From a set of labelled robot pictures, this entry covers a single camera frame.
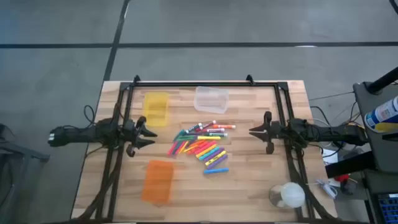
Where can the green markers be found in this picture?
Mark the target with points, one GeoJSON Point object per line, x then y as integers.
{"type": "Point", "coordinates": [187, 136]}

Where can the clear plastic bin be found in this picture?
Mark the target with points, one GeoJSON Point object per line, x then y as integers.
{"type": "Point", "coordinates": [211, 99]}

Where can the dark metal stand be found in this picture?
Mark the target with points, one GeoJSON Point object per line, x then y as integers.
{"type": "Point", "coordinates": [31, 154]}

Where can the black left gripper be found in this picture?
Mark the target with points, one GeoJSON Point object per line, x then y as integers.
{"type": "Point", "coordinates": [130, 133]}

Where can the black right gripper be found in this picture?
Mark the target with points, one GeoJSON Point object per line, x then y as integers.
{"type": "Point", "coordinates": [278, 130]}

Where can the small red object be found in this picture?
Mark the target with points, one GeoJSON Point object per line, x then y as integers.
{"type": "Point", "coordinates": [342, 178]}

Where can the laptop keyboard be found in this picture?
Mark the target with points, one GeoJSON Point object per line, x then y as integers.
{"type": "Point", "coordinates": [390, 210]}

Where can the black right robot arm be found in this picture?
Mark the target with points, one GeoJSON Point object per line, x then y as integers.
{"type": "Point", "coordinates": [326, 132]}

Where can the slim cyan highlighter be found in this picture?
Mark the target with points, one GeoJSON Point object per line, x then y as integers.
{"type": "Point", "coordinates": [179, 134]}

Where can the red whiteboard marker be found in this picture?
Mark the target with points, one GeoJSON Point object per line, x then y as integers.
{"type": "Point", "coordinates": [206, 125]}

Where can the red highlighter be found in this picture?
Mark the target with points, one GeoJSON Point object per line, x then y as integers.
{"type": "Point", "coordinates": [199, 147]}

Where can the multicolour small marker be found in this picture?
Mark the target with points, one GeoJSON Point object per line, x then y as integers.
{"type": "Point", "coordinates": [183, 147]}

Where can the grey equipment cart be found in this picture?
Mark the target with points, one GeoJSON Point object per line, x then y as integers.
{"type": "Point", "coordinates": [377, 149]}

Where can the orange highlighter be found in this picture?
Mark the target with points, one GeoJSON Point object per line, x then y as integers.
{"type": "Point", "coordinates": [196, 144]}

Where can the magenta whiteboard marker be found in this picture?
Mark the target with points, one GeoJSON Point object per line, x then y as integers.
{"type": "Point", "coordinates": [215, 130]}

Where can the orange translucent plastic bin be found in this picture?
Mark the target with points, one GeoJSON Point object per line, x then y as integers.
{"type": "Point", "coordinates": [157, 182]}

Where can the yellow highlighter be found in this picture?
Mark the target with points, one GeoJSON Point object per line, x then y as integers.
{"type": "Point", "coordinates": [209, 137]}
{"type": "Point", "coordinates": [215, 158]}
{"type": "Point", "coordinates": [190, 148]}

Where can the orange whiteboard marker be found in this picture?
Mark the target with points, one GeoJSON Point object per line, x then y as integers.
{"type": "Point", "coordinates": [224, 126]}

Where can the slim blue highlighter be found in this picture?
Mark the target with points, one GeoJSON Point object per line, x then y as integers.
{"type": "Point", "coordinates": [176, 148]}

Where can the orange-yellow highlighter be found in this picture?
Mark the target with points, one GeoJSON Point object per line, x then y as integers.
{"type": "Point", "coordinates": [206, 150]}

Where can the white paper sheet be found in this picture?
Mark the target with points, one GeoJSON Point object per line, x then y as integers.
{"type": "Point", "coordinates": [329, 156]}

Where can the black pole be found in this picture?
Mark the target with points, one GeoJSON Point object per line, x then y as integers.
{"type": "Point", "coordinates": [382, 81]}

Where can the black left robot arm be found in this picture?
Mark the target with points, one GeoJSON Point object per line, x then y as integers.
{"type": "Point", "coordinates": [81, 134]}

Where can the blue and white spray can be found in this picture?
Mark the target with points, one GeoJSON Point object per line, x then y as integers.
{"type": "Point", "coordinates": [384, 113]}

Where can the yellow translucent plastic bin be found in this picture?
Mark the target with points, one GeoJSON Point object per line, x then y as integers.
{"type": "Point", "coordinates": [156, 109]}

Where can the blue whiteboard marker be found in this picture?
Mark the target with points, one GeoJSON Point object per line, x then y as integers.
{"type": "Point", "coordinates": [193, 127]}

